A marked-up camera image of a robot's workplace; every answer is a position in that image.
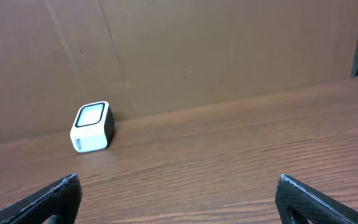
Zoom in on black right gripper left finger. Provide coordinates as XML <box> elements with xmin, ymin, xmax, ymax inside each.
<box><xmin>0</xmin><ymin>173</ymin><xmax>82</xmax><ymax>224</ymax></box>

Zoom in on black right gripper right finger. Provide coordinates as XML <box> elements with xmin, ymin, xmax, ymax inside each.
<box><xmin>275</xmin><ymin>174</ymin><xmax>358</xmax><ymax>224</ymax></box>

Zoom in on white barcode scanner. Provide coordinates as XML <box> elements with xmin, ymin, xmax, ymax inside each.
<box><xmin>70</xmin><ymin>101</ymin><xmax>115</xmax><ymax>153</ymax></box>

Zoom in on brown cardboard backdrop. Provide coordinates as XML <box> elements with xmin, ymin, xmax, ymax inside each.
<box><xmin>0</xmin><ymin>0</ymin><xmax>358</xmax><ymax>142</ymax></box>

